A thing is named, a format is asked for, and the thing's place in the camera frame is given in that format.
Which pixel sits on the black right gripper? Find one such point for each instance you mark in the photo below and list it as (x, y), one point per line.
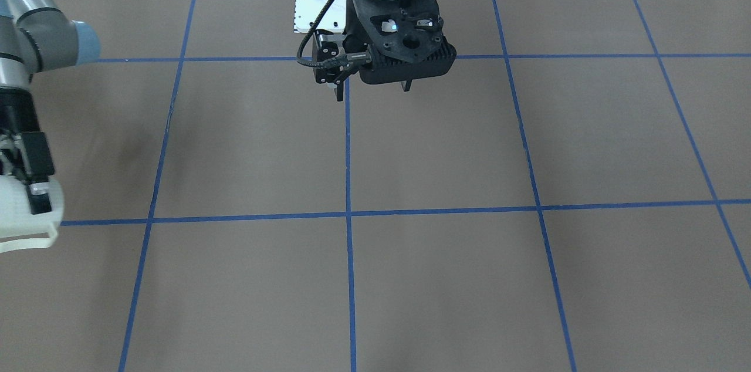
(20, 115)

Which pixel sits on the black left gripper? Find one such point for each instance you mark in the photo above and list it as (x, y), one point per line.
(354, 37)

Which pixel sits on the white HOME mug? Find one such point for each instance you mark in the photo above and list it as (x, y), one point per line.
(20, 229)

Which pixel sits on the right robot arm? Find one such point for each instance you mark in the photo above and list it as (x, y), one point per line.
(36, 37)

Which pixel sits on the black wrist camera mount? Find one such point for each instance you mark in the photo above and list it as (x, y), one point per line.
(404, 42)

